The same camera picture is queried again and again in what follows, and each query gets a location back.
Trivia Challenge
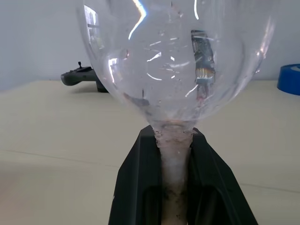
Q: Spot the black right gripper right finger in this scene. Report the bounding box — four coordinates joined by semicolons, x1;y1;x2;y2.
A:
186;127;258;225

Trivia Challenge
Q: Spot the clear wine glass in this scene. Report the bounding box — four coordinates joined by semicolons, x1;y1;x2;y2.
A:
76;0;281;225

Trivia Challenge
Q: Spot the dark grey remote controller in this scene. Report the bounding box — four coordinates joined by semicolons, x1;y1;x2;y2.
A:
60;61;111;93

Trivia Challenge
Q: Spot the blue tape roll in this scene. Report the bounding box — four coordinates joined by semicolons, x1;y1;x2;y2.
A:
277;63;300;97

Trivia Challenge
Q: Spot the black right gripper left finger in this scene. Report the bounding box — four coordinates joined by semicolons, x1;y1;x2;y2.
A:
107;126;165;225

